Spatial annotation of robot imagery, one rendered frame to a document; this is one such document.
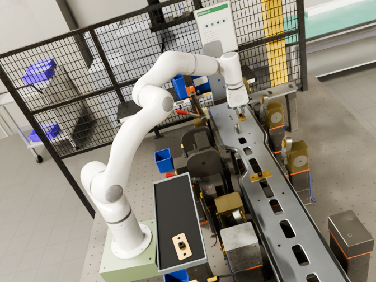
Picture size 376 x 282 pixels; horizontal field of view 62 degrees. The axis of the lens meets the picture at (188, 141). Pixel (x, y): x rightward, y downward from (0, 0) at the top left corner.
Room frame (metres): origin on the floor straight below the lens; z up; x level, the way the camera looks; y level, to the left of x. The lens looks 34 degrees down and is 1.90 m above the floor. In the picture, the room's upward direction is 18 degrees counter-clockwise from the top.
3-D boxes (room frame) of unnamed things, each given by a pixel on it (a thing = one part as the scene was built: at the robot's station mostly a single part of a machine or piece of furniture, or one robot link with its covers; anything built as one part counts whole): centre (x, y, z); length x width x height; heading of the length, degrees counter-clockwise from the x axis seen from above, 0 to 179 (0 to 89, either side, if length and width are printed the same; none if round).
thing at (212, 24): (1.93, -0.38, 1.30); 0.23 x 0.02 x 0.31; 87
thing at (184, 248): (0.58, 0.11, 1.17); 0.08 x 0.04 x 0.01; 7
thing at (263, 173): (0.92, -0.23, 1.01); 0.08 x 0.04 x 0.01; 87
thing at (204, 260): (0.70, 0.11, 1.16); 0.37 x 0.14 x 0.02; 177
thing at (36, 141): (3.67, 1.50, 0.49); 1.05 x 0.61 x 0.99; 179
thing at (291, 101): (1.52, -0.64, 0.84); 0.05 x 0.05 x 0.29; 87
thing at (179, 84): (1.82, -0.18, 1.09); 0.30 x 0.17 x 0.13; 95
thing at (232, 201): (0.77, -0.05, 0.89); 0.12 x 0.08 x 0.38; 87
